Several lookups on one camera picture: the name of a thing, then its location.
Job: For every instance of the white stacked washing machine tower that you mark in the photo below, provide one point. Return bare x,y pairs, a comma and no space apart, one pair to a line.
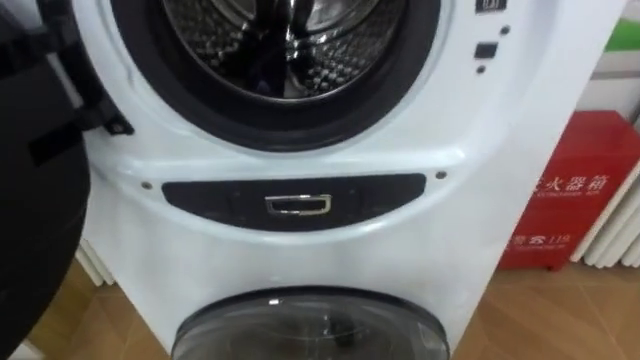
310,260

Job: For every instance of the red fire extinguisher box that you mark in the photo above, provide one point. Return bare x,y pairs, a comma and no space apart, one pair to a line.
570,200

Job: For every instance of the open black washing machine door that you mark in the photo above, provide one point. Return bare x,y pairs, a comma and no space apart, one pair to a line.
35,190

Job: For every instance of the white radiator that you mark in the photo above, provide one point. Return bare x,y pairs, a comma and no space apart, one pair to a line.
617,227

